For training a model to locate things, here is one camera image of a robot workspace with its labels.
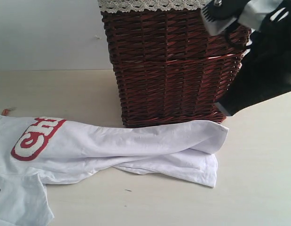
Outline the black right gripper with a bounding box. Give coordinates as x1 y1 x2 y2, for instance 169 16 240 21
215 4 291 116

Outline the white t-shirt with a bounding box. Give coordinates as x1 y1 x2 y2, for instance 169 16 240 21
0 115 228 226

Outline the dark brown wicker basket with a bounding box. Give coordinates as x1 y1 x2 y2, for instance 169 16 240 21
102 9 250 128

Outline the white lace crochet cloth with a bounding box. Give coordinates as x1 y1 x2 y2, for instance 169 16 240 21
97 0 210 13

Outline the orange clothing tag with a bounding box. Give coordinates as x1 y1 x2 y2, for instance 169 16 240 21
1 109 11 116

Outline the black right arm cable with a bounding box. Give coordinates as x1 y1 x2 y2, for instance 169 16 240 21
224 25 252 50

